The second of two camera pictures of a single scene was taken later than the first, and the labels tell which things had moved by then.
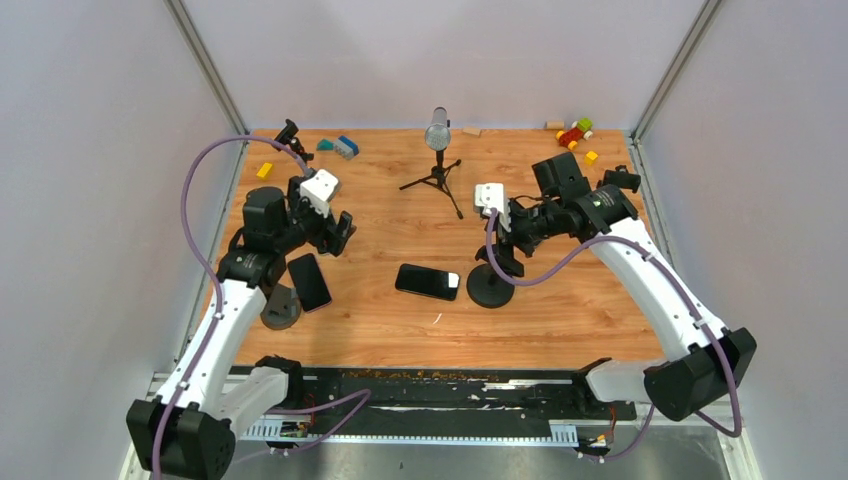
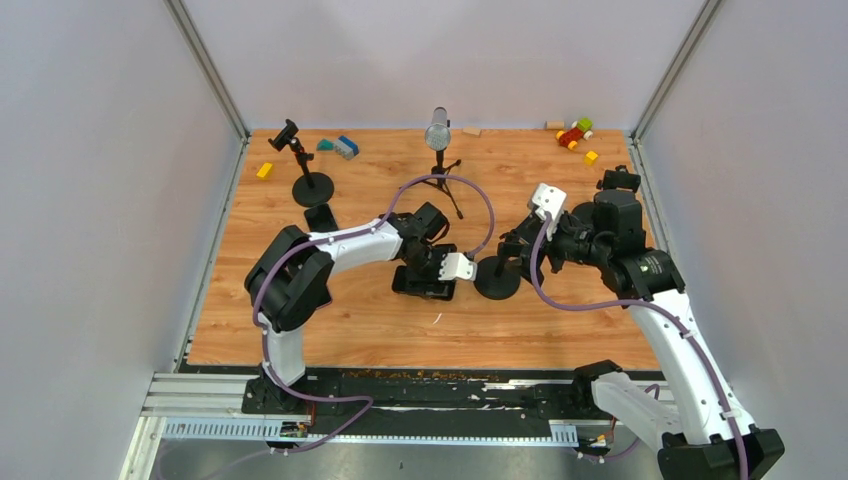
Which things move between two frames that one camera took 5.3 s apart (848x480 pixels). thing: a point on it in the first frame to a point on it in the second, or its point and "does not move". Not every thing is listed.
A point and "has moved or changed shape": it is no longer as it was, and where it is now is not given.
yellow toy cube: (590, 157) does not move
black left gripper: (327, 238) to (439, 251)
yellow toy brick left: (265, 171) does not move
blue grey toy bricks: (346, 147) does not move
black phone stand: (486, 288) has moved or changed shape
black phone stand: (620, 177) does not move
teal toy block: (325, 145) does not move
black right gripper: (526, 247) to (547, 248)
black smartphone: (427, 281) does not move
